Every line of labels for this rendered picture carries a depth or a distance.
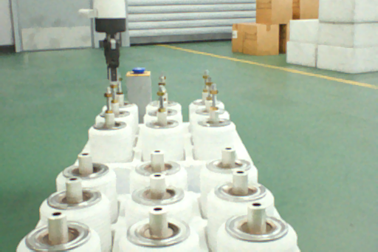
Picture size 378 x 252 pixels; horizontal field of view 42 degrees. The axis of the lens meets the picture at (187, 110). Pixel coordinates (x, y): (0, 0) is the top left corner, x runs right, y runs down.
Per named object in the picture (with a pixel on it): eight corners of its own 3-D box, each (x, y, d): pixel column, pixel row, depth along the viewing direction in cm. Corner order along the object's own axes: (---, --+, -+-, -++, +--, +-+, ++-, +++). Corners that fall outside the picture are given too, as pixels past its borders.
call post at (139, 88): (130, 176, 154) (125, 76, 148) (132, 168, 161) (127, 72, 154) (153, 175, 154) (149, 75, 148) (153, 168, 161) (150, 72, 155)
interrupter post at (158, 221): (148, 240, 58) (147, 213, 58) (148, 230, 61) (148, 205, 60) (169, 239, 58) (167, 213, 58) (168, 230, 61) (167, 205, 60)
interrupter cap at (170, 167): (133, 179, 79) (133, 175, 79) (136, 164, 86) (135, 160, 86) (181, 177, 79) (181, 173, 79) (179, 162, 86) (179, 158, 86)
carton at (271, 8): (291, 23, 497) (292, -8, 490) (272, 24, 487) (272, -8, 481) (275, 22, 523) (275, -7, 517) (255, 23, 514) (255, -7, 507)
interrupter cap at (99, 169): (58, 182, 78) (57, 178, 78) (66, 167, 85) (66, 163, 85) (107, 180, 78) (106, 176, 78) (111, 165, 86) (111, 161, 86)
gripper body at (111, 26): (127, 15, 116) (128, 55, 118) (123, 14, 124) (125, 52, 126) (94, 15, 114) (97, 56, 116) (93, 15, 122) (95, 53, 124)
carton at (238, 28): (255, 49, 553) (255, 22, 546) (266, 51, 531) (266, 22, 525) (231, 51, 542) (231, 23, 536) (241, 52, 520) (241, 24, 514)
